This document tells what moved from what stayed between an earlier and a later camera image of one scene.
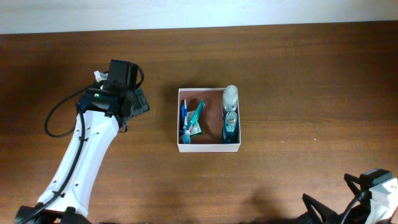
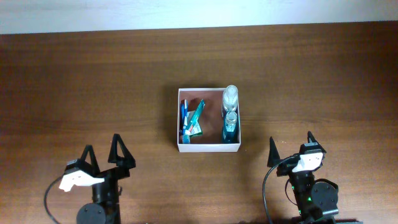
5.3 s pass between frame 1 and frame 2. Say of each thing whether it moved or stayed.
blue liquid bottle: stayed
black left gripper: moved
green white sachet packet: stayed
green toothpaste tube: stayed
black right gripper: moved
